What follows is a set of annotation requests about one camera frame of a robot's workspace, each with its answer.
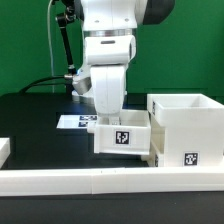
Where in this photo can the white fence rail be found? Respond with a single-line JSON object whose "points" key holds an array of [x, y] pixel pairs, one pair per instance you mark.
{"points": [[4, 150], [112, 180]]}

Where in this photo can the printed marker sheet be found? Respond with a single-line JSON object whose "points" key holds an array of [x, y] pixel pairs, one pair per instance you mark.
{"points": [[75, 121]]}

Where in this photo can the white front fence rail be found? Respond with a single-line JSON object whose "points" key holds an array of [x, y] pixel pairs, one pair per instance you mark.
{"points": [[112, 180]]}

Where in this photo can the white drawer cabinet frame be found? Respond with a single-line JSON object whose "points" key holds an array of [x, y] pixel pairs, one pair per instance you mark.
{"points": [[187, 130]]}

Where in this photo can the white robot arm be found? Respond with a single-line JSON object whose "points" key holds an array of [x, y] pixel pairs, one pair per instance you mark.
{"points": [[109, 44]]}

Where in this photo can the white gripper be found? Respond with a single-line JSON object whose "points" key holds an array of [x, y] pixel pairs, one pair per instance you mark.
{"points": [[108, 83]]}

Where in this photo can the white drawer box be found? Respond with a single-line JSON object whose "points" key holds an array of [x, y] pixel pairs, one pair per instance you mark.
{"points": [[132, 136]]}

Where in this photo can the white left fence rail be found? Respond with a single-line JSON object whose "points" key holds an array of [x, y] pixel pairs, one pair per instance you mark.
{"points": [[4, 150]]}

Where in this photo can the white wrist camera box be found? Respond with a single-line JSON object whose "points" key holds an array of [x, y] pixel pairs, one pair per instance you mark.
{"points": [[82, 81]]}

